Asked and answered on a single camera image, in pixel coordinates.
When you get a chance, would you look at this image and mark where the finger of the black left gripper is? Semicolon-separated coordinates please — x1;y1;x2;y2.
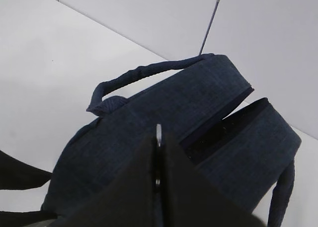
0;151;52;190
0;204;61;227

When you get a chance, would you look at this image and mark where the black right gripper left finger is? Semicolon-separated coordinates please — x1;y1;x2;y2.
42;134;157;227

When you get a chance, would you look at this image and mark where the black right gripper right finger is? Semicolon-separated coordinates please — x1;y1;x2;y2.
160;133;303;227

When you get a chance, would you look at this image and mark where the navy blue lunch bag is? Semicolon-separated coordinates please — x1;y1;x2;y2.
41;54;301;227

